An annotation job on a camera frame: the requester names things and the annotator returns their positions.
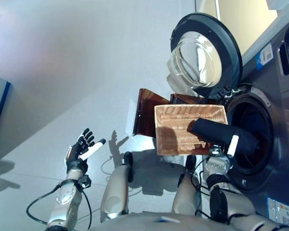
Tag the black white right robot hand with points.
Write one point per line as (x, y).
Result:
(228, 150)

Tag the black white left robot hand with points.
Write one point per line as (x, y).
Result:
(75, 156)

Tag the black cloth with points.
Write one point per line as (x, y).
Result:
(219, 132)

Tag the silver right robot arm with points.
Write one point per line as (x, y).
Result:
(221, 183)

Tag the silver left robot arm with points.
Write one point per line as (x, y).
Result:
(65, 202)

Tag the grey front-load washing machine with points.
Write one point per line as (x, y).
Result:
(274, 120)

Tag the round glass washing machine door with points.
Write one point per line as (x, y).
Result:
(202, 60)

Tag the rectangular wicker laundry basket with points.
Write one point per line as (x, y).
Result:
(183, 130)

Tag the grey left robot leg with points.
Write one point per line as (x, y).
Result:
(116, 185)

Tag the grey robot leg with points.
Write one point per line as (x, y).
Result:
(116, 185)
(187, 192)

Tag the grey right robot leg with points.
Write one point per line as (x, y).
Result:
(187, 192)

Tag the brown transparent acrylic stool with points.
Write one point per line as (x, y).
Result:
(144, 113)

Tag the grey robot torso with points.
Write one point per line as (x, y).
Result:
(163, 222)

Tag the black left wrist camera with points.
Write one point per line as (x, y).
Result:
(84, 181)

